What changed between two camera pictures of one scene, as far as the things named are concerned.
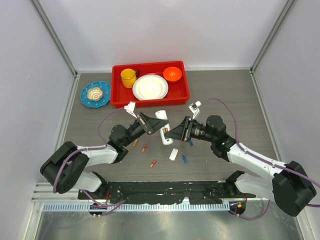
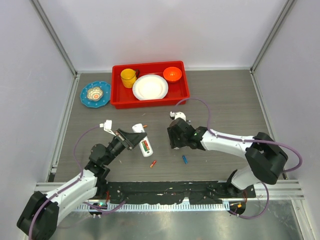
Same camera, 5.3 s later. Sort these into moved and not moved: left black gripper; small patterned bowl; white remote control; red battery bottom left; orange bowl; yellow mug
Moved: white remote control; left black gripper
Not moved: yellow mug; red battery bottom left; small patterned bowl; orange bowl
